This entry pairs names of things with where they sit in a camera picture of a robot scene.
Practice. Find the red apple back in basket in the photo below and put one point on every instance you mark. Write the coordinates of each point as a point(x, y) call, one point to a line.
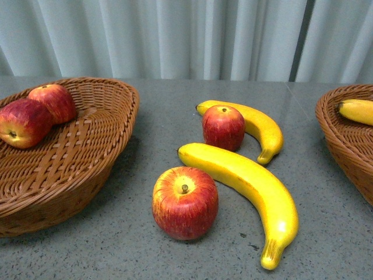
point(57, 100)

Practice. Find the right brown wicker basket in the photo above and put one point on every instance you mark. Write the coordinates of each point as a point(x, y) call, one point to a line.
point(349, 142)

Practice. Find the large yellow banana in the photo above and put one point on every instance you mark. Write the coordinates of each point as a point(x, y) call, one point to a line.
point(264, 190)

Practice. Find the brown wicker basket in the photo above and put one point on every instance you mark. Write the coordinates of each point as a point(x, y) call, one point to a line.
point(49, 183)
point(349, 142)

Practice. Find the large red yellow apple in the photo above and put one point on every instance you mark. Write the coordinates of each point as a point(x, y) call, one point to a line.
point(185, 202)

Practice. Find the yellow banana in right basket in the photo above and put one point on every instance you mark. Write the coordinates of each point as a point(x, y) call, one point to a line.
point(356, 110)

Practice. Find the small yellow banana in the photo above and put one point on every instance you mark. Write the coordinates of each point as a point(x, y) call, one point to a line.
point(259, 125)

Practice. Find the red apple lying on side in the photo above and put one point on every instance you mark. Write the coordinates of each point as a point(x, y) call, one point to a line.
point(25, 122)

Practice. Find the small red apple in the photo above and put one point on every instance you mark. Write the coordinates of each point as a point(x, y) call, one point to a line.
point(223, 127)

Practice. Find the left brown wicker basket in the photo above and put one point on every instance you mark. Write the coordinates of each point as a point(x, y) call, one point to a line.
point(49, 183)

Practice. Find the grey white curtain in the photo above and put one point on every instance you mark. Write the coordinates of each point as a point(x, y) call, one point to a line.
point(295, 41)

